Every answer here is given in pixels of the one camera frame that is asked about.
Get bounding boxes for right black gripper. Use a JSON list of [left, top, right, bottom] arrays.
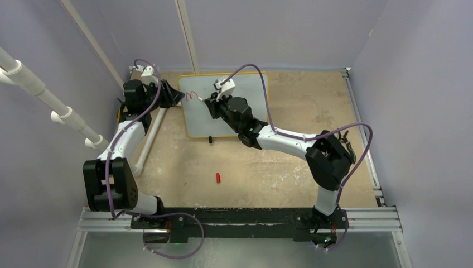
[[207, 90, 242, 133]]

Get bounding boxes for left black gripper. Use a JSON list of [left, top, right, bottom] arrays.
[[142, 80, 184, 113]]

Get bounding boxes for yellow framed whiteboard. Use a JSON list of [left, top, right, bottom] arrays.
[[178, 71, 269, 138]]

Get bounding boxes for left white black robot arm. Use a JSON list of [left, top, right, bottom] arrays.
[[83, 79, 184, 228]]

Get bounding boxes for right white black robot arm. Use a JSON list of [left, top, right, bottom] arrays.
[[202, 93, 355, 227]]

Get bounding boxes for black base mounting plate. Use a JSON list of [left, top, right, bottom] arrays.
[[131, 207, 349, 247]]

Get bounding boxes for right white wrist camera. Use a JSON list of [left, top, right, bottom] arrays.
[[214, 75, 235, 101]]

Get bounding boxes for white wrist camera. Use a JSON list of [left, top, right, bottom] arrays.
[[214, 75, 235, 101], [135, 65, 160, 86]]

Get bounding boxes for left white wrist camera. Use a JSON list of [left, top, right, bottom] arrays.
[[135, 65, 160, 86]]

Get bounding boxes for yellow handled pliers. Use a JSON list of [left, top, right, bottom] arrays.
[[116, 98, 127, 123]]

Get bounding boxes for black handled pliers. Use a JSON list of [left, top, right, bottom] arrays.
[[337, 130, 356, 164]]

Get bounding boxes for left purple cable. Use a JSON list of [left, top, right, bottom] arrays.
[[104, 59, 162, 219]]

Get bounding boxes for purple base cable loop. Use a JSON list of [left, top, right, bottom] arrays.
[[142, 212, 205, 260]]

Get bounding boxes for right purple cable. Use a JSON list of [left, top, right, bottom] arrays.
[[221, 64, 374, 252]]

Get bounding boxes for white PVC pipe frame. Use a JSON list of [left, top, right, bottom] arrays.
[[1, 1, 190, 180]]

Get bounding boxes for aluminium extrusion rail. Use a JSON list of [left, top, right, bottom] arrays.
[[83, 75, 401, 246]]

